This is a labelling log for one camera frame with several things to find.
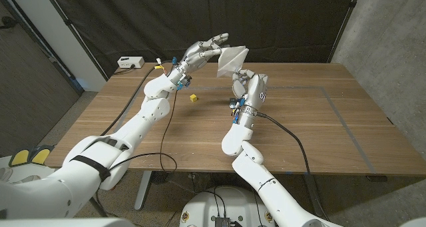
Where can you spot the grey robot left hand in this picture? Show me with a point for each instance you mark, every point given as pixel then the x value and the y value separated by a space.
pixel 196 55

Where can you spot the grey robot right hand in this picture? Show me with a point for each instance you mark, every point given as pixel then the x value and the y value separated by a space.
pixel 256 90

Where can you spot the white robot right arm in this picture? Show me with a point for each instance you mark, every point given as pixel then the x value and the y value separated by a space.
pixel 263 183

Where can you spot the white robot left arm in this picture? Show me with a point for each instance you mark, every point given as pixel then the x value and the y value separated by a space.
pixel 126 134

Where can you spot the yellow block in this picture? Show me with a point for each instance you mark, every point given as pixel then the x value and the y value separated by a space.
pixel 193 98

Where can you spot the black backdrop curtain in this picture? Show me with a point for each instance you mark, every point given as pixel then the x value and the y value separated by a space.
pixel 199 7

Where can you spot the white power strip box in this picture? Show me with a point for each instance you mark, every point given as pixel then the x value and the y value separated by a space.
pixel 130 61

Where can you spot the black backdrop stand pole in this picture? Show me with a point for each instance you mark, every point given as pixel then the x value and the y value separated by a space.
pixel 75 35
pixel 344 24

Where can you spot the white robot torso base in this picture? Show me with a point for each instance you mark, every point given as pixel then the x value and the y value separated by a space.
pixel 216 203

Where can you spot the black electronics box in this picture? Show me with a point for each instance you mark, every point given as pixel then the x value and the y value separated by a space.
pixel 222 222

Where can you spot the white table leg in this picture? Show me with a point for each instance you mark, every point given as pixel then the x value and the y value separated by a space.
pixel 143 190

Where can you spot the yellow black foot pedal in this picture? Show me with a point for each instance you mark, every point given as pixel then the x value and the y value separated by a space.
pixel 41 155
pixel 20 157

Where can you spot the grey sneaker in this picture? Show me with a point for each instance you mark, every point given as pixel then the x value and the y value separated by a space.
pixel 25 179

